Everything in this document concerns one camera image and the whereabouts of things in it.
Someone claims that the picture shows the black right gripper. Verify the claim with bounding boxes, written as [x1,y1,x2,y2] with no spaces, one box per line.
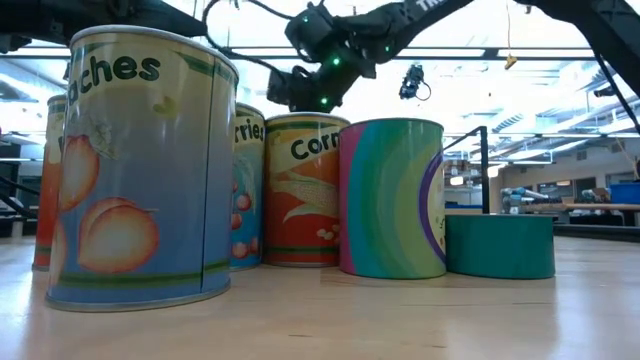
[294,49,377,113]

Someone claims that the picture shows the orange corn label can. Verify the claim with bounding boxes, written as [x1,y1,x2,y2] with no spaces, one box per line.
[263,112,351,269]

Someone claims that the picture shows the rainbow striped green can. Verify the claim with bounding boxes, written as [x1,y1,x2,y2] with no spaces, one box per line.
[338,117,448,280]

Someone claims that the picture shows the blue cherries label can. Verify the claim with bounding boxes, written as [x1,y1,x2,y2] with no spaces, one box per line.
[229,102,266,271]

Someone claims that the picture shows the blue peaches label can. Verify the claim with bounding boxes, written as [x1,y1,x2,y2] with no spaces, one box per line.
[44,24,240,314]

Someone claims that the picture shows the short teal can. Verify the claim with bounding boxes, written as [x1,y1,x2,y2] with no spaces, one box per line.
[444,213,557,280]

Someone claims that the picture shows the orange pineapple label can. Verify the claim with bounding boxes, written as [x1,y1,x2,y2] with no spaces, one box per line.
[32,93,69,274]

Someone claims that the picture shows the yellow hanging tag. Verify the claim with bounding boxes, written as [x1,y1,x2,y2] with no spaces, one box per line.
[503,0,519,71]

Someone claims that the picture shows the background wooden workbench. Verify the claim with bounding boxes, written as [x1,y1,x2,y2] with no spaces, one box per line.
[564,202,640,227]

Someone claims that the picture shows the blue storage bin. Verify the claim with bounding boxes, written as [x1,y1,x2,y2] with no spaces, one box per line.
[608,182,640,205]

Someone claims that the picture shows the wooden shelf black metal frame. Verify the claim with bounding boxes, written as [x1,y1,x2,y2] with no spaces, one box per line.
[443,125,559,217]

